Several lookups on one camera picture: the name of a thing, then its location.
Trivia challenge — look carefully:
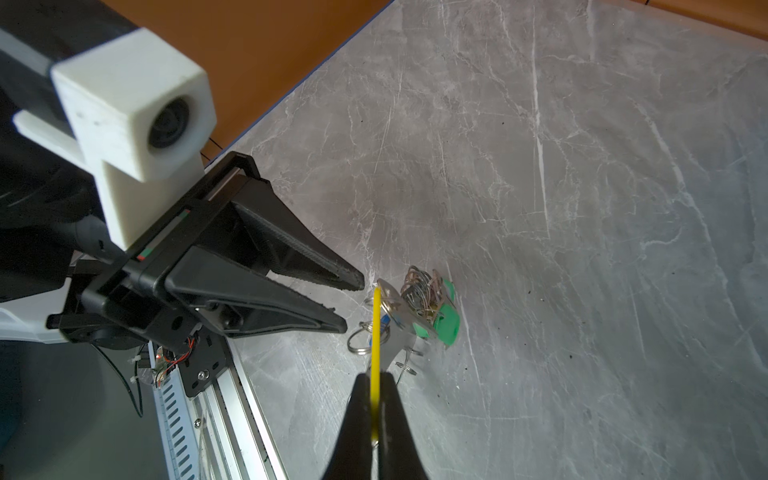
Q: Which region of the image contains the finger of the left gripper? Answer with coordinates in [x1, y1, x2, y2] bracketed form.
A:
[164, 246, 347, 336]
[231, 179, 365, 291]

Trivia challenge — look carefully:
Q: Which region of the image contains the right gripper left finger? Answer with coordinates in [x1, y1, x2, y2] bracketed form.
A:
[322, 373, 372, 480]

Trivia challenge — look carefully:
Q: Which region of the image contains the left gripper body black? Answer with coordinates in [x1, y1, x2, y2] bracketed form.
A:
[46, 152, 264, 353]

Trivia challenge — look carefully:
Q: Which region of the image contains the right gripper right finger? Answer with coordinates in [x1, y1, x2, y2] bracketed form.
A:
[377, 373, 428, 480]

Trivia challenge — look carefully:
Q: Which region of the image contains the large metal band keyring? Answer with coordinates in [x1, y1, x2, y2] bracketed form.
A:
[375, 265, 454, 375]

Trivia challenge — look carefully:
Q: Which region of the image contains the green key tag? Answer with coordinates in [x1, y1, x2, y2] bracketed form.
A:
[416, 276, 461, 347]

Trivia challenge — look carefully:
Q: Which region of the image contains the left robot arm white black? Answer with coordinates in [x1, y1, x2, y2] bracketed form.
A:
[1, 1, 365, 354]

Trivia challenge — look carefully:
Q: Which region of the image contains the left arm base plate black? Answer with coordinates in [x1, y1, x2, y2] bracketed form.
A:
[176, 327, 232, 398]

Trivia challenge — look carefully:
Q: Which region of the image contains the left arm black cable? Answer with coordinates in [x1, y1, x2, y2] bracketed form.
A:
[92, 341, 145, 419]

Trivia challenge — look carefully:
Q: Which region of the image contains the aluminium front rail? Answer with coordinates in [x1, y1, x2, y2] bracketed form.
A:
[153, 352, 287, 479]

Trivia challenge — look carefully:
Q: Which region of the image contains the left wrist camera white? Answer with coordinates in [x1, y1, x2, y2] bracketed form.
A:
[13, 28, 217, 250]

